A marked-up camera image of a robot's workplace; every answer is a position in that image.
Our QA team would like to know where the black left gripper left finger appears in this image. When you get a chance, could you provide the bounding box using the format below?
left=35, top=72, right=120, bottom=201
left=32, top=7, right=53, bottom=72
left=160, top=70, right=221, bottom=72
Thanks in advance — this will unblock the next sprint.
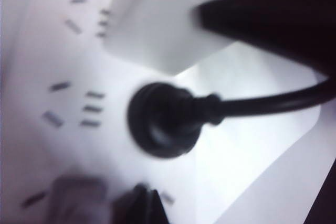
left=112, top=184, right=152, bottom=224

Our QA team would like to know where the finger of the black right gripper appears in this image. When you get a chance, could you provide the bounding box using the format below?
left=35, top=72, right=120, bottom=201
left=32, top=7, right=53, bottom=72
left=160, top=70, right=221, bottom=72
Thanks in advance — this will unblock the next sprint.
left=193, top=0, right=336, bottom=78

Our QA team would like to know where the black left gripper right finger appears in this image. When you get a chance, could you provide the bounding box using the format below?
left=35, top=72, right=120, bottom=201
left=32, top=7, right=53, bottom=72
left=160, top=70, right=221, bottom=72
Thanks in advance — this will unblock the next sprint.
left=149, top=188, right=170, bottom=224

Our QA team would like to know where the white charger block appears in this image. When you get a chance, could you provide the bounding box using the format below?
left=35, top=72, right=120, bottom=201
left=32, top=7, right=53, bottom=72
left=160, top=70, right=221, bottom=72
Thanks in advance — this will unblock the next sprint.
left=101, top=0, right=237, bottom=74

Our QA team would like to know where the white power strip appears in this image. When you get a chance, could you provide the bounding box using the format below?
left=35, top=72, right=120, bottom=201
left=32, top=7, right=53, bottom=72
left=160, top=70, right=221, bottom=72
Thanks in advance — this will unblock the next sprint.
left=0, top=0, right=336, bottom=224

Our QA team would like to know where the black plug with black cable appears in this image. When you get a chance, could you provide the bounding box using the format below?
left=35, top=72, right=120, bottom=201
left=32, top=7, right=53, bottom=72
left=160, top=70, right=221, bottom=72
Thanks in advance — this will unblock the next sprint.
left=127, top=73, right=336, bottom=159

